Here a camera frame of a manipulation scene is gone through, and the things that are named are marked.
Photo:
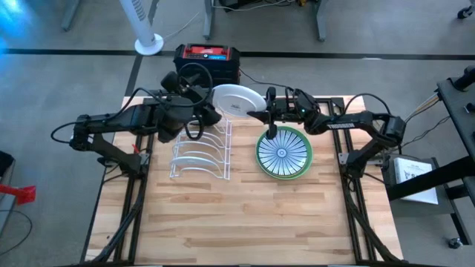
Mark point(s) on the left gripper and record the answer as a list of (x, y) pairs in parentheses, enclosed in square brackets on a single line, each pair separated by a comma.
[(193, 105)]

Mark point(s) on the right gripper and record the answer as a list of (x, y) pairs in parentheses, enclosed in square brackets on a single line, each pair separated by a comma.
[(285, 110)]

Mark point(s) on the blue white striped plate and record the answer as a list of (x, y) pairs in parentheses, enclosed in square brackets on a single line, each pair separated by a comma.
[(293, 159)]

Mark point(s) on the large green plate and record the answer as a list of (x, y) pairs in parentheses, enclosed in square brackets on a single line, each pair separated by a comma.
[(284, 177)]

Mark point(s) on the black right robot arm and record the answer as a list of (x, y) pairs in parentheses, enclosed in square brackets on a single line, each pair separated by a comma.
[(345, 124)]

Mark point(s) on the red black power station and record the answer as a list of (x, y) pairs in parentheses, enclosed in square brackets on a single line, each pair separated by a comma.
[(208, 52)]

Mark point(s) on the white tower fan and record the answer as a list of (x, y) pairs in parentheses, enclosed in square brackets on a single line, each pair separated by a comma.
[(148, 44)]

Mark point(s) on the wooden desk grey legs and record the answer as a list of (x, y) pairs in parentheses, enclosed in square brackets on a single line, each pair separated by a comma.
[(209, 22)]

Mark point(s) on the white booklet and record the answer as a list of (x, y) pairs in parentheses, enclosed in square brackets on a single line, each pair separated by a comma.
[(415, 181)]

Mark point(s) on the black equipment stand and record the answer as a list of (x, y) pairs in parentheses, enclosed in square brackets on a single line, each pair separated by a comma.
[(456, 107)]

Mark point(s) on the red plastic object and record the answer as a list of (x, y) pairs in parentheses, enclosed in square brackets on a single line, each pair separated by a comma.
[(22, 193)]

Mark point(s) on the grey bin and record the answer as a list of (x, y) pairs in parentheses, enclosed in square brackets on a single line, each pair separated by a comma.
[(5, 193)]

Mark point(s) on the black caster wheel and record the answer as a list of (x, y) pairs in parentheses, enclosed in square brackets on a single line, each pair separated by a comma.
[(455, 243), (465, 12)]

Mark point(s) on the black aluminium table frame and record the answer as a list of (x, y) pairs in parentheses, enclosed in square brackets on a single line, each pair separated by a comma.
[(326, 101)]

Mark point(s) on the grey metal base plate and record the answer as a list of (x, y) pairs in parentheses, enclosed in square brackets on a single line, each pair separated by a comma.
[(445, 211)]

